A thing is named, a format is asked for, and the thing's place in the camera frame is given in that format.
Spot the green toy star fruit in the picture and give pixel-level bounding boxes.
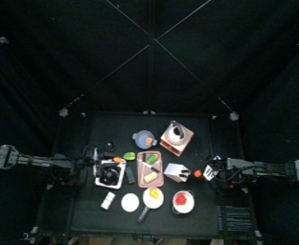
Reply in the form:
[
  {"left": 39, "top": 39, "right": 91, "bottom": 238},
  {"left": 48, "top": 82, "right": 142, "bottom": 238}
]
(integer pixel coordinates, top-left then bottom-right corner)
[{"left": 123, "top": 151, "right": 138, "bottom": 162}]

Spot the silver toy knife block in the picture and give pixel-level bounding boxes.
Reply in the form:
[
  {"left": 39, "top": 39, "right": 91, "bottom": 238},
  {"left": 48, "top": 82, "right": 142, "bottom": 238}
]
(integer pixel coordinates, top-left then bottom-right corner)
[{"left": 163, "top": 163, "right": 193, "bottom": 184}]

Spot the black flat toy utensil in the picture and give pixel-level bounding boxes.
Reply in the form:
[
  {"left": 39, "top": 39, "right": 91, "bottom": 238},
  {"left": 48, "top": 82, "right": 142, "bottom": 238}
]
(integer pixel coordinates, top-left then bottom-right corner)
[{"left": 126, "top": 166, "right": 138, "bottom": 185}]

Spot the red toy food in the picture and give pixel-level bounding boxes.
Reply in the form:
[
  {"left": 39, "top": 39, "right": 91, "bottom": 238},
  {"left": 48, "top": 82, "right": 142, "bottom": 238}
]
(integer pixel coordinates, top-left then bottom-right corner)
[{"left": 174, "top": 193, "right": 189, "bottom": 206}]

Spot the white bowl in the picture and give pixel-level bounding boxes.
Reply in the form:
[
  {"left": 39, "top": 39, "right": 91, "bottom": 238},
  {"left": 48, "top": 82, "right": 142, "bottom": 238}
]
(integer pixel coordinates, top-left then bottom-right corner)
[{"left": 171, "top": 189, "right": 197, "bottom": 215}]

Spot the green toy vegetable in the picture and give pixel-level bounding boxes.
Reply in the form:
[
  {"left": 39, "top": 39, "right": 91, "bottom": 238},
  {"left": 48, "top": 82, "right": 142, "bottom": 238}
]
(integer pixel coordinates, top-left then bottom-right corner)
[{"left": 145, "top": 153, "right": 159, "bottom": 166}]

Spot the yellow toy butter block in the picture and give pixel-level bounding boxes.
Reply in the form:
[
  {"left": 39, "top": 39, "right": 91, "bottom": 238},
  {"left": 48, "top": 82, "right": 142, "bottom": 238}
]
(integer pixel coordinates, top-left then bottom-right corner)
[{"left": 143, "top": 171, "right": 159, "bottom": 184}]

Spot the pink cutting board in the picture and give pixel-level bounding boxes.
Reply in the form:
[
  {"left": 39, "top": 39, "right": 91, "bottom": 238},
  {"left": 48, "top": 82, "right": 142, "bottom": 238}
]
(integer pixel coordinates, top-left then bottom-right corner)
[{"left": 135, "top": 150, "right": 166, "bottom": 189}]

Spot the blue toy pot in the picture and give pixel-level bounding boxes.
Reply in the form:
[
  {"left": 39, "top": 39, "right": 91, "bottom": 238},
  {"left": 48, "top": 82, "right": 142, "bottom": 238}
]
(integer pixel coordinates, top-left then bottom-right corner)
[{"left": 133, "top": 129, "right": 159, "bottom": 150}]

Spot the white rectangular toy block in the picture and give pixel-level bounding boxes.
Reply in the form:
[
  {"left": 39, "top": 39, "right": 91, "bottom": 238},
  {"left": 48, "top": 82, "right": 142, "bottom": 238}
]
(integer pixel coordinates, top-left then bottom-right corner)
[{"left": 100, "top": 191, "right": 118, "bottom": 211}]

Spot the yellow toy food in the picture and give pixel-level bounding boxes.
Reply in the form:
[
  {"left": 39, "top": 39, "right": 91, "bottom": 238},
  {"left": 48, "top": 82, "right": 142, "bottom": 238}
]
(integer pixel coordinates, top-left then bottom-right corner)
[{"left": 149, "top": 188, "right": 163, "bottom": 200}]

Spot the white round plate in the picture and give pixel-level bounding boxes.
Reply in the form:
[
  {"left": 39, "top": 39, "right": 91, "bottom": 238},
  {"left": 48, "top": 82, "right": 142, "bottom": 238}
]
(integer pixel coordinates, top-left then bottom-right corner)
[{"left": 121, "top": 192, "right": 141, "bottom": 213}]

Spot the silver toy kettle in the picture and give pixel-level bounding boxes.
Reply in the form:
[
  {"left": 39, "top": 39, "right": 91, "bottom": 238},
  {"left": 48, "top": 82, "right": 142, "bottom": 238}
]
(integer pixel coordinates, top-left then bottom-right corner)
[{"left": 165, "top": 121, "right": 189, "bottom": 146}]

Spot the white toy frying pan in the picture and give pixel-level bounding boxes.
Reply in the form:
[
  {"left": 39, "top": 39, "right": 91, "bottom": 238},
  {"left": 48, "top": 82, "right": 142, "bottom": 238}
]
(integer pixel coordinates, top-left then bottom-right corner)
[{"left": 137, "top": 186, "right": 166, "bottom": 224}]

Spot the white printed table label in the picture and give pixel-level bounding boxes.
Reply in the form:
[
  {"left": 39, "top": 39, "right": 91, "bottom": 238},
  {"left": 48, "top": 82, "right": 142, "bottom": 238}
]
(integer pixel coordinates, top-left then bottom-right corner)
[{"left": 222, "top": 205, "right": 249, "bottom": 234}]

